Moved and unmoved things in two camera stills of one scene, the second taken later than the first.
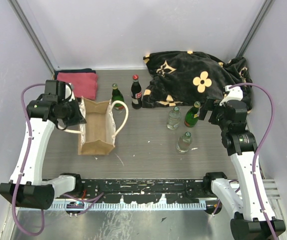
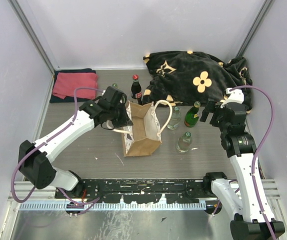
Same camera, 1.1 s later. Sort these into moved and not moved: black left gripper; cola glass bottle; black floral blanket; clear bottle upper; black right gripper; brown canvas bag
Moved: brown canvas bag; black left gripper
Not moved: black right gripper; black floral blanket; clear bottle upper; cola glass bottle
